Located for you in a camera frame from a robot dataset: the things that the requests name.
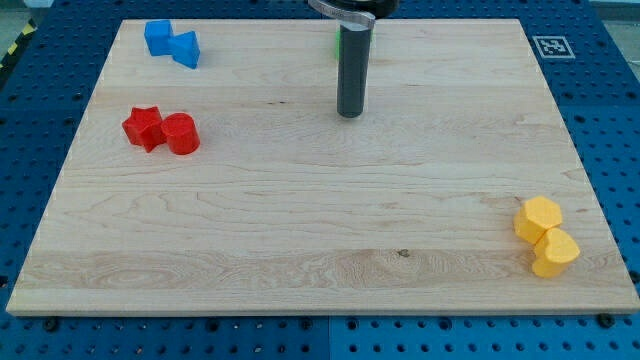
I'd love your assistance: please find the black robot arm flange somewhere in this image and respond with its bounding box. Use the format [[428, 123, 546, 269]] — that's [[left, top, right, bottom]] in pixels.
[[330, 0, 400, 19]]

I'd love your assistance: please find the wooden board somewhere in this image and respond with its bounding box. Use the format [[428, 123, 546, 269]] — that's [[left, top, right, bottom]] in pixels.
[[7, 19, 639, 317]]

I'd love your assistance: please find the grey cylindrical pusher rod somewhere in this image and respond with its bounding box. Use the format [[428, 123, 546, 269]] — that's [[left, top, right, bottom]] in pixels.
[[337, 24, 372, 118]]

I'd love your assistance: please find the red cylinder block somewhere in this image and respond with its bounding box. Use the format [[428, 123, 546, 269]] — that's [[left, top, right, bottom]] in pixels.
[[161, 112, 200, 155]]

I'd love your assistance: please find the green block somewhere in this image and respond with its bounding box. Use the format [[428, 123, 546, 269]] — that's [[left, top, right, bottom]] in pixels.
[[334, 27, 341, 62]]

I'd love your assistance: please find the red star block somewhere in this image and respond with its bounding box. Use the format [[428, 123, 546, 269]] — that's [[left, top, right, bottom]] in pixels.
[[122, 106, 166, 152]]

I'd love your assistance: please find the blue triangular block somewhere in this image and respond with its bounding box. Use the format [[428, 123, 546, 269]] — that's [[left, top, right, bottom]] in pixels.
[[168, 31, 200, 69]]

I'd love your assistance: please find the blue cube block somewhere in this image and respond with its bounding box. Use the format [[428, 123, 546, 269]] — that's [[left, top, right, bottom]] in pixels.
[[144, 20, 173, 56]]

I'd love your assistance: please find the yellow hexagon block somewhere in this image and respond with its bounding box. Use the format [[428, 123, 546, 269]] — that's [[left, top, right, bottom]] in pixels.
[[513, 196, 563, 244]]

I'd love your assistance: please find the yellow heart block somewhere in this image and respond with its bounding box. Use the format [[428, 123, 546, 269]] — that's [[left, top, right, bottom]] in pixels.
[[531, 228, 581, 278]]

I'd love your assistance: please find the white fiducial marker tag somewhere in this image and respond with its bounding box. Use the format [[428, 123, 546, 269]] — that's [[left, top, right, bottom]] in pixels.
[[533, 35, 575, 59]]

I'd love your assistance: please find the metal hose clamp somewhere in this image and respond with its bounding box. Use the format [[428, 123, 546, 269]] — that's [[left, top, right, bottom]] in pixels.
[[307, 0, 376, 31]]

